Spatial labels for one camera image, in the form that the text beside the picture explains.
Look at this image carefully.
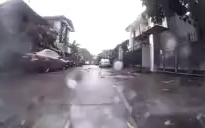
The white car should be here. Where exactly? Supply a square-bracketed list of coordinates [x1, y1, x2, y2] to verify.
[98, 58, 112, 69]

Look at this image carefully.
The row of trees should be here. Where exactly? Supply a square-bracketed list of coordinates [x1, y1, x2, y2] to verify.
[67, 39, 95, 66]

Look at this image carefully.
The dark fence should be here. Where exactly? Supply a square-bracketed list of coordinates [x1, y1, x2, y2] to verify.
[122, 49, 143, 70]

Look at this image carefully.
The wet grey asphalt road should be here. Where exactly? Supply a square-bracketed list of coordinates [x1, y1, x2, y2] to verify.
[0, 64, 205, 128]

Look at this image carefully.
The pale house with balcony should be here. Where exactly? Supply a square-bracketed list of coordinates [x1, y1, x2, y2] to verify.
[42, 14, 76, 56]

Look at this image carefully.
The dark red car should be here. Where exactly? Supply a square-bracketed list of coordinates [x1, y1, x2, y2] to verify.
[20, 48, 70, 74]

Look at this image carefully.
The pale two-storey building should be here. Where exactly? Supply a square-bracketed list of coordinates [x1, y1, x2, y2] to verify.
[124, 12, 205, 77]

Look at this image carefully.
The grey building with sloped roof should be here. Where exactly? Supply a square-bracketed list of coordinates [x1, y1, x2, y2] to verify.
[0, 0, 52, 73]

